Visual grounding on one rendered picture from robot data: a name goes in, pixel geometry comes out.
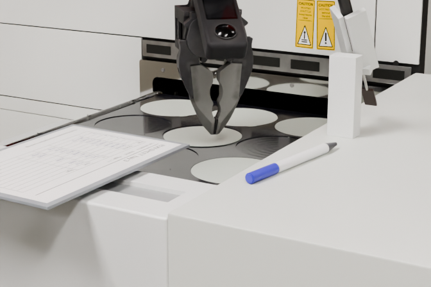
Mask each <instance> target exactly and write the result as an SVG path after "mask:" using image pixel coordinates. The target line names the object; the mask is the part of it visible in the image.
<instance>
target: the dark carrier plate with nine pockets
mask: <svg viewBox="0 0 431 287"><path fill-rule="evenodd" d="M169 99H185V100H190V99H189V97H183V96H178V95H169V94H160V95H157V96H154V97H152V98H149V99H146V100H144V101H141V102H138V103H135V104H132V105H130V106H127V107H125V108H121V109H119V110H116V111H113V112H111V113H107V114H105V115H102V116H100V117H97V118H94V119H91V120H88V121H86V122H83V123H81V124H77V125H81V126H87V127H94V128H99V129H105V130H110V131H117V132H121V133H128V134H133V135H139V136H146V137H151V138H157V139H162V140H165V139H164V135H165V134H166V133H167V132H168V131H171V130H174V129H179V128H183V127H194V126H203V125H202V124H201V122H200V121H199V119H198V116H197V115H188V116H184V117H180V116H161V115H152V114H149V113H145V112H143V111H142V110H141V109H140V107H141V106H142V105H144V104H146V103H150V102H153V101H161V100H169ZM236 108H252V109H258V110H265V111H270V112H272V113H274V114H275V115H277V117H278V119H277V120H276V121H274V122H272V123H268V124H263V125H259V126H250V127H248V126H225V128H228V129H233V130H236V131H238V132H239V133H240V134H241V135H242V138H241V139H240V140H239V141H237V142H234V143H230V144H227V145H220V146H213V147H191V146H190V147H188V148H186V149H184V150H182V151H180V152H177V153H175V154H173V155H170V156H168V157H166V158H164V159H162V160H159V161H157V162H155V163H152V164H150V165H148V166H146V167H144V168H141V169H139V170H138V171H142V172H149V173H152V174H159V175H163V176H169V177H176V178H180V179H186V180H191V181H197V182H201V183H208V184H212V185H219V184H220V183H213V182H209V181H204V180H202V179H199V178H197V177H195V176H193V175H192V173H191V168H192V167H193V166H194V165H196V164H198V163H200V162H202V161H206V160H211V159H216V158H253V159H258V160H263V159H264V158H266V157H268V156H270V155H272V154H273V153H275V152H277V151H279V150H280V149H283V148H284V147H286V146H288V145H289V144H291V143H293V142H295V141H296V140H298V139H300V138H302V136H294V135H288V134H285V133H282V132H280V131H278V130H277V129H275V125H276V124H277V123H278V122H280V121H283V120H287V119H295V118H305V117H312V118H324V119H327V118H328V116H326V115H316V114H311V113H302V112H297V111H288V110H279V109H273V108H264V107H259V106H250V105H245V104H237V106H236Z"/></svg>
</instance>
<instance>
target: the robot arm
mask: <svg viewBox="0 0 431 287"><path fill-rule="evenodd" d="M241 15H242V9H240V8H239V7H238V4H237V0H189V1H188V4H183V5H175V6H174V25H175V47H177V48H178V49H179V51H178V54H177V56H176V63H177V68H178V72H179V75H180V77H181V79H182V81H183V84H184V85H185V88H186V90H187V92H188V94H189V99H190V101H191V103H192V106H193V108H194V111H195V112H196V115H197V116H198V119H199V121H200V122H201V124H202V125H203V127H204V128H205V129H206V130H207V131H208V132H209V133H210V134H211V135H218V134H219V133H220V132H221V131H222V130H223V128H224V127H225V125H226V124H227V123H228V121H229V119H230V118H231V116H232V114H233V112H234V110H235V108H236V106H237V104H238V102H239V99H240V97H241V95H242V94H243V91H244V89H245V87H246V84H247V82H248V79H249V77H250V75H251V71H252V68H253V51H252V41H253V38H251V37H247V34H246V30H245V26H246V25H247V24H248V21H246V20H245V19H244V18H242V17H241ZM207 60H224V65H222V66H221V67H219V68H218V70H217V80H218V82H219V96H218V98H217V105H218V110H217V113H216V115H215V117H214V116H213V114H212V107H213V104H214V103H213V101H212V100H211V97H210V88H211V86H212V83H213V72H212V71H211V70H210V69H208V68H206V67H205V66H203V65H202V64H200V61H201V62H202V63H205V62H206V61H207Z"/></svg>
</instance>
